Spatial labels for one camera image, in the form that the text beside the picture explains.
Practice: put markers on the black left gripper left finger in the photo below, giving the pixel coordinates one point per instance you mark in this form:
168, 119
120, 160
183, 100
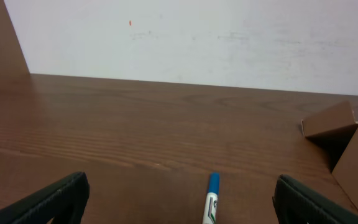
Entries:
63, 201

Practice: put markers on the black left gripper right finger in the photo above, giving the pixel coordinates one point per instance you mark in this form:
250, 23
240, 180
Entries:
296, 203

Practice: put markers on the cardboard box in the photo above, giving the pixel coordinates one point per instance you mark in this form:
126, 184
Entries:
335, 130

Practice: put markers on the blue whiteboard marker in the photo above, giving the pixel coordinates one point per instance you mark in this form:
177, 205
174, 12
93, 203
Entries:
210, 208

